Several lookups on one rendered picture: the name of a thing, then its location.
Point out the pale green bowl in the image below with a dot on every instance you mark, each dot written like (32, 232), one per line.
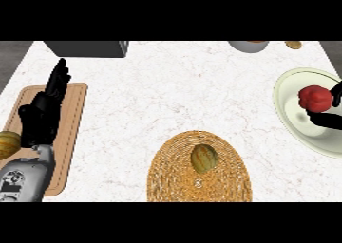
(303, 120)

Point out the dark grey box appliance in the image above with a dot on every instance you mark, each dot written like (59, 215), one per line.
(87, 48)

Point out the yellow striped squash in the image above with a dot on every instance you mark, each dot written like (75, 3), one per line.
(4, 145)

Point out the red bell pepper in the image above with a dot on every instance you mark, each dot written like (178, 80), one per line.
(314, 98)

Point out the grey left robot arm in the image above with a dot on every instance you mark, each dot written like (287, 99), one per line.
(20, 178)

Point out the small tan food item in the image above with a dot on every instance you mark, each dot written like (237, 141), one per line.
(293, 44)

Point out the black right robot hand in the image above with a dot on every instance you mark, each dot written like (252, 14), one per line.
(334, 118)

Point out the wooden cutting board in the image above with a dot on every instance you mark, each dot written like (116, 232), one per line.
(67, 126)

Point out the grey round pot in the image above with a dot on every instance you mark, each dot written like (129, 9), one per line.
(247, 46)

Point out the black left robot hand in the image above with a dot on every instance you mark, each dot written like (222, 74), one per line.
(36, 117)

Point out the green striped squash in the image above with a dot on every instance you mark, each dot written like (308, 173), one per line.
(203, 158)

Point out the woven wicker placemat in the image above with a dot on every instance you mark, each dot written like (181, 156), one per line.
(178, 180)

